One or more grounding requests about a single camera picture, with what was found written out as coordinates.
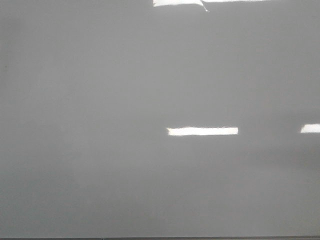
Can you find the white glossy whiteboard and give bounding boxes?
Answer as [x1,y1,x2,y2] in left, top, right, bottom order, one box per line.
[0,0,320,238]

